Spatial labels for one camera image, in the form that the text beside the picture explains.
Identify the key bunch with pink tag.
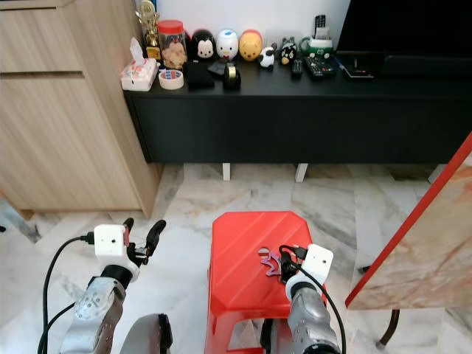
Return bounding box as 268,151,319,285
258,247,288,280

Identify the red plastic stool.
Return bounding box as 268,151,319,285
205,210,322,354

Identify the grey robot right leg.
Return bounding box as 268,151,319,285
260,321,288,354

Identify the grey robot leg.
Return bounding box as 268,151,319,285
120,313,170,354
260,321,288,354

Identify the grey robot left leg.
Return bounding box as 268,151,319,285
120,313,170,354

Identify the light wooden cabinet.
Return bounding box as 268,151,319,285
0,0,163,221

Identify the black panel stand leg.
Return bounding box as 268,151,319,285
376,310,403,350

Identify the orange veined marble panel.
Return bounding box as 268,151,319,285
345,131,472,311

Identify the black TV console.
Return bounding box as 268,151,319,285
124,55,472,184

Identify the pink tissue box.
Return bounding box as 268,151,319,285
120,37,159,91

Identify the white tape roll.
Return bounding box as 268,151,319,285
159,69,185,91

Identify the black pouch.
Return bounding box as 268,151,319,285
184,61,216,91

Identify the black tape dispenser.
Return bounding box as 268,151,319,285
223,63,243,91

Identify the red lidded snack jar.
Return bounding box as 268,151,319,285
157,20,187,71

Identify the black mouse egg figure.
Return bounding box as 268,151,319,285
190,29,216,63

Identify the gold trophy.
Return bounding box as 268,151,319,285
136,0,163,60

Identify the white duck egg figure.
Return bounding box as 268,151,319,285
216,29,240,61

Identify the wide black remote control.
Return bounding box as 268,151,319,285
304,56,339,80

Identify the small white black figure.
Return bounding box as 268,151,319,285
260,44,278,69

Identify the yellow bear egg figure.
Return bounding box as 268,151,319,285
239,29,264,62

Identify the flat black device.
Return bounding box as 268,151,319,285
338,60,377,80

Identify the small black penguin figure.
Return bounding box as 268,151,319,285
279,37,298,65

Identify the black television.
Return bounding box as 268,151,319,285
336,0,472,78

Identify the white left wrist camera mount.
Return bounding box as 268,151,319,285
93,223,141,282

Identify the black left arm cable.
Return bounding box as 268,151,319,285
37,232,95,354

